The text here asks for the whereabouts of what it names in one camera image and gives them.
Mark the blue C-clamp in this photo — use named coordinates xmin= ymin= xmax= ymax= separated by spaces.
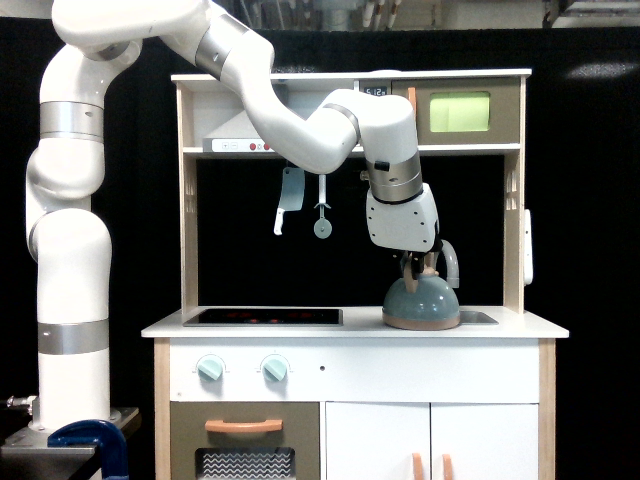
xmin=47 ymin=420 xmax=130 ymax=480

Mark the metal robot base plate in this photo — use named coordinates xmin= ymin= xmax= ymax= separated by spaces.
xmin=1 ymin=407 xmax=141 ymax=456

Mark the white side-mounted toy phone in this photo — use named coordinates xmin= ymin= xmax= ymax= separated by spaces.
xmin=523 ymin=209 xmax=534 ymax=286

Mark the right white cabinet door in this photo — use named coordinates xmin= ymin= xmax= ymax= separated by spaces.
xmin=431 ymin=404 xmax=538 ymax=479

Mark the toy microwave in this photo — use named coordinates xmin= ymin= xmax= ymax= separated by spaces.
xmin=359 ymin=77 xmax=521 ymax=146

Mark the right mint stove knob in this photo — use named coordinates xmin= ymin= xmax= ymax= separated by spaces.
xmin=260 ymin=354 xmax=290 ymax=383

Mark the toy oven door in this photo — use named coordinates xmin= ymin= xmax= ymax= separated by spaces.
xmin=170 ymin=402 xmax=321 ymax=479

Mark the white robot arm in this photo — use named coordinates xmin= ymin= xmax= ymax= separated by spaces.
xmin=25 ymin=1 xmax=441 ymax=432

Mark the grey-green toy teapot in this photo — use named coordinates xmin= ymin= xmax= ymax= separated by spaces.
xmin=382 ymin=253 xmax=460 ymax=331

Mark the white cabinet door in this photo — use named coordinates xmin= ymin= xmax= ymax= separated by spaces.
xmin=325 ymin=402 xmax=431 ymax=479
xmin=431 ymin=404 xmax=538 ymax=479

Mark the left mint stove knob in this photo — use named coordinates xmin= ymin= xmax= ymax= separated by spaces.
xmin=196 ymin=354 xmax=226 ymax=383

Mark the grey toy faucet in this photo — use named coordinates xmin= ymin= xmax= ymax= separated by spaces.
xmin=436 ymin=240 xmax=460 ymax=289

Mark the toy range hood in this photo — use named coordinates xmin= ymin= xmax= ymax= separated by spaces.
xmin=194 ymin=82 xmax=277 ymax=156

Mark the mint stove knob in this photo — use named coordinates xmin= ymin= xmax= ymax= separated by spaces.
xmin=196 ymin=354 xmax=226 ymax=383
xmin=260 ymin=354 xmax=290 ymax=383

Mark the wooden toy kitchen frame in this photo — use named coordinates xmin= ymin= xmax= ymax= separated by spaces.
xmin=143 ymin=69 xmax=568 ymax=479

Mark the black toy stove top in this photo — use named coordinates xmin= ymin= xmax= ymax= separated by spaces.
xmin=185 ymin=307 xmax=343 ymax=327

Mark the toy cleaver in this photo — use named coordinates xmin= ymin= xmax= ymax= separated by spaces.
xmin=273 ymin=167 xmax=305 ymax=235

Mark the toy pizza cutter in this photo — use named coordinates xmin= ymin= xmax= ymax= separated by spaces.
xmin=314 ymin=174 xmax=332 ymax=240

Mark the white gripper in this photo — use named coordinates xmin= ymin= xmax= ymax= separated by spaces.
xmin=365 ymin=183 xmax=443 ymax=278

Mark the grey toy sink basin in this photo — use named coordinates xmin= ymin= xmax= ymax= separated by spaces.
xmin=460 ymin=310 xmax=498 ymax=325

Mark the left white cabinet door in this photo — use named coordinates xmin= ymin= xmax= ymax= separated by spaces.
xmin=325 ymin=402 xmax=431 ymax=479

